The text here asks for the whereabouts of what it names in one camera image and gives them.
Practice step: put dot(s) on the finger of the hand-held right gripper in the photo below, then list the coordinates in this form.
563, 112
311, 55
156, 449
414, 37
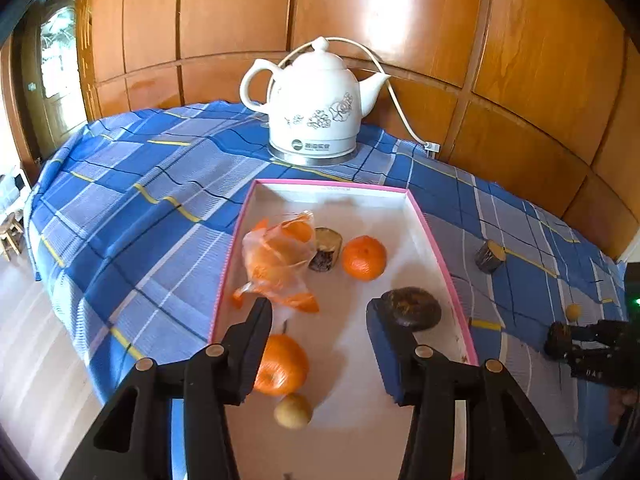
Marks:
595, 365
600, 331

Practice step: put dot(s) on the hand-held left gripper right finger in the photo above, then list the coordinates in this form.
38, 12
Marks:
387, 365

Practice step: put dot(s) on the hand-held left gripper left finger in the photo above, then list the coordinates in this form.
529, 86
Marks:
257, 355

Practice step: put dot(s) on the orange tangerine with stem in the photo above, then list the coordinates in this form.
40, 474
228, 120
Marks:
285, 365

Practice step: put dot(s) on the small tan round fruit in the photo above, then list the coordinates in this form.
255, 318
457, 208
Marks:
573, 312

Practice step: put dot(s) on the wood log piece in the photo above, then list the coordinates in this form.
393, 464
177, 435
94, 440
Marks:
325, 250

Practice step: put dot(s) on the pink-rimmed white tray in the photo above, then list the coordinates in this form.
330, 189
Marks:
340, 205

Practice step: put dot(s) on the person's right hand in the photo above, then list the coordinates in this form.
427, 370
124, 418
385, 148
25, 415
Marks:
620, 407

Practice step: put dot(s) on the orange peel piece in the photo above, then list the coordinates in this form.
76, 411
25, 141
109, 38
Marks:
237, 298

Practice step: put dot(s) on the plastic bag with orange peels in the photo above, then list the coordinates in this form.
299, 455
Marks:
275, 265

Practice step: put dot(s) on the blue plaid tablecloth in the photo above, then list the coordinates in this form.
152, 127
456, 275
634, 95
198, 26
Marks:
150, 220

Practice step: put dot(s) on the silver kettle base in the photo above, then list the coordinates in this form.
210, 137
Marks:
310, 159

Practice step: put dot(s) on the white ceramic kettle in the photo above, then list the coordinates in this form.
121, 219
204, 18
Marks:
315, 100

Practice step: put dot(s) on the small wooden stool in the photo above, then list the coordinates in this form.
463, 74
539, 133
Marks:
10, 232

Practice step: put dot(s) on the glazed wooden door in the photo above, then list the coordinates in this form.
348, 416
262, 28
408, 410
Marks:
55, 60

